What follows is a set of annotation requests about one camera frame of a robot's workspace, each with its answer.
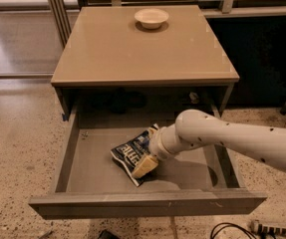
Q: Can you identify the grey cabinet with counter top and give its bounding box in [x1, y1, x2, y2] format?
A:
[51, 5, 239, 116]

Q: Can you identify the white ceramic bowl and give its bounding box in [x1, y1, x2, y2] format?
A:
[135, 8, 169, 30]

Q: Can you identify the black cable on floor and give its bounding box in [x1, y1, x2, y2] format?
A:
[209, 222, 260, 239]

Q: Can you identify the open grey top drawer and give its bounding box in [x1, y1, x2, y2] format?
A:
[29, 106, 266, 219]

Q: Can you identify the blue chip bag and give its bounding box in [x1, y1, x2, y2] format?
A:
[111, 123, 159, 187]

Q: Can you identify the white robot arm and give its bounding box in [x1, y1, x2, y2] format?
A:
[132, 110, 286, 178]

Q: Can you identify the small black floor object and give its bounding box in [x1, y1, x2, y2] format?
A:
[98, 230, 120, 239]

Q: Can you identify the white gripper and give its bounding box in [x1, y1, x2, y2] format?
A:
[132, 125, 179, 178]

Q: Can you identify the white power strip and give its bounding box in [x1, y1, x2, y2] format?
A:
[250, 220, 286, 236]

